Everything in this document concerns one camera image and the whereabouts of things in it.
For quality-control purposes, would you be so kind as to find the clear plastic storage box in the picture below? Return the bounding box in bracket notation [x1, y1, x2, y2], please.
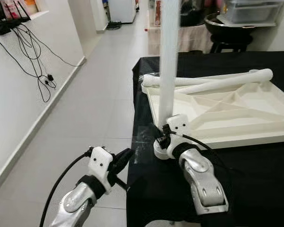
[217, 0, 284, 26]

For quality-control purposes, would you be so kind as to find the white plastic table top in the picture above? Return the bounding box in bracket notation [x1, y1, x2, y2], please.
[142, 70, 284, 160]

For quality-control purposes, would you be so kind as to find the crinkled clear tape patch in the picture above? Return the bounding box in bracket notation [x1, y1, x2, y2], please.
[132, 127, 157, 164]

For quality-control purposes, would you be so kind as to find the small black floor item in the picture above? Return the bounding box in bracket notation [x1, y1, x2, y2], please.
[106, 21, 124, 30]

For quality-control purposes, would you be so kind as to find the beige towel cloth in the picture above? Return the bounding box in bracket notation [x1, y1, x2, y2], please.
[147, 24, 213, 55]

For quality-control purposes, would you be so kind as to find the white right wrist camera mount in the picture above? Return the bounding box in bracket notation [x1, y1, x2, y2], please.
[162, 113, 191, 159]

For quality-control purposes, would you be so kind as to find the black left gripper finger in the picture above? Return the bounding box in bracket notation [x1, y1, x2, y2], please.
[115, 149, 136, 176]
[110, 148, 132, 172]

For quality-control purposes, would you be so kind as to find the black round basin stand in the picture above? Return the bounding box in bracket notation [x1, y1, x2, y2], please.
[204, 12, 256, 53]

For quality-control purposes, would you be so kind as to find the black router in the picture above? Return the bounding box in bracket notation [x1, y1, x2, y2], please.
[0, 2, 31, 35]

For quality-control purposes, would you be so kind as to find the red patterned box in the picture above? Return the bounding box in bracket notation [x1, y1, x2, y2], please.
[154, 0, 162, 26]

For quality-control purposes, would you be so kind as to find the white appliance cabinet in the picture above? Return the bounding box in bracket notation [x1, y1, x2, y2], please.
[108, 0, 137, 24]

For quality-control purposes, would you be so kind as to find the white plastic table leg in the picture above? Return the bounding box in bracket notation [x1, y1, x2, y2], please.
[142, 73, 213, 88]
[180, 69, 274, 95]
[157, 0, 181, 129]

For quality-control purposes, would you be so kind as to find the black bag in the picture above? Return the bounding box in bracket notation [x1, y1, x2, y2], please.
[180, 0, 218, 26]

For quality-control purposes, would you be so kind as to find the black tablecloth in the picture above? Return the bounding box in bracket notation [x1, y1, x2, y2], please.
[126, 51, 284, 227]

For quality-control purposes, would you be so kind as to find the black wall power cable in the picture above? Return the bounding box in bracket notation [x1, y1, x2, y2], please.
[0, 24, 81, 102]

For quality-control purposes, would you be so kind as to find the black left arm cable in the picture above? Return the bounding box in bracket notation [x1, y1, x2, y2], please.
[39, 149, 93, 227]

